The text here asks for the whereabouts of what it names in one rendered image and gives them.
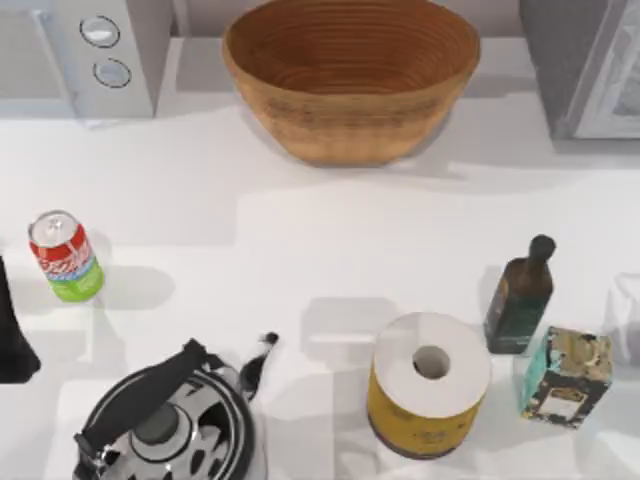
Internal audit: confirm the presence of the brown wicker basket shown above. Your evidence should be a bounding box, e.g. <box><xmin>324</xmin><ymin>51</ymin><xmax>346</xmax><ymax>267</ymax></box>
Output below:
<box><xmin>221</xmin><ymin>0</ymin><xmax>482</xmax><ymax>168</ymax></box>

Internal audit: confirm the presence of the yellow-wrapped paper roll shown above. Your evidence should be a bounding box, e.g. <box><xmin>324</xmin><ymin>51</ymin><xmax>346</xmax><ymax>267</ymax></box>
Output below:
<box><xmin>366</xmin><ymin>311</ymin><xmax>493</xmax><ymax>459</ymax></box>

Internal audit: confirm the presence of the dark green bottle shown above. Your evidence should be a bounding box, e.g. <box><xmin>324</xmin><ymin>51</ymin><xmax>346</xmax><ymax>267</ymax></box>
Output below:
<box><xmin>482</xmin><ymin>234</ymin><xmax>558</xmax><ymax>356</ymax></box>

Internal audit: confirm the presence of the red and green can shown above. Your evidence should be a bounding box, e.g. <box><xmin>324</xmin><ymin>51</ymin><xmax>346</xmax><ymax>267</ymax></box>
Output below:
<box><xmin>27</xmin><ymin>209</ymin><xmax>105</xmax><ymax>304</ymax></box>

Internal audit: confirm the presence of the small microwave knob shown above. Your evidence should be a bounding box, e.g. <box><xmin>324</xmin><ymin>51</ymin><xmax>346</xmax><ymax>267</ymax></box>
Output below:
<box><xmin>92</xmin><ymin>57</ymin><xmax>133</xmax><ymax>90</ymax></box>

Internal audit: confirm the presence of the teal and cream box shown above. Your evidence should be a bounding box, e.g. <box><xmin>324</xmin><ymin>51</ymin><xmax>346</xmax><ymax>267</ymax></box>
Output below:
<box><xmin>518</xmin><ymin>325</ymin><xmax>614</xmax><ymax>431</ymax></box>

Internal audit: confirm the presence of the pale microwave oven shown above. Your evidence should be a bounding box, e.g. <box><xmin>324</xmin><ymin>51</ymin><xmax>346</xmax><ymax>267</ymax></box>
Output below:
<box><xmin>0</xmin><ymin>0</ymin><xmax>171</xmax><ymax>130</ymax></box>

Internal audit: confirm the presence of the large microwave knob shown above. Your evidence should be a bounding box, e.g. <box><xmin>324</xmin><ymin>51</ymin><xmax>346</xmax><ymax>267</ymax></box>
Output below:
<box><xmin>79</xmin><ymin>14</ymin><xmax>122</xmax><ymax>49</ymax></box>

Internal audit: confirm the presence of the grey cabinet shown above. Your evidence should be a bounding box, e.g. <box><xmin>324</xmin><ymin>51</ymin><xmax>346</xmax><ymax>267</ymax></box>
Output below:
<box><xmin>518</xmin><ymin>0</ymin><xmax>640</xmax><ymax>145</ymax></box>

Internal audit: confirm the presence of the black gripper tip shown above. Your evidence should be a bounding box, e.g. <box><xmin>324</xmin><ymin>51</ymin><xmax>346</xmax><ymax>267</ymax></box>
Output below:
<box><xmin>0</xmin><ymin>255</ymin><xmax>42</xmax><ymax>385</ymax></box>

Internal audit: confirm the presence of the silver kettle with black handle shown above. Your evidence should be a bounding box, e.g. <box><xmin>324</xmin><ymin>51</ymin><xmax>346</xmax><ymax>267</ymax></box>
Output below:
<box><xmin>73</xmin><ymin>331</ymin><xmax>280</xmax><ymax>480</ymax></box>

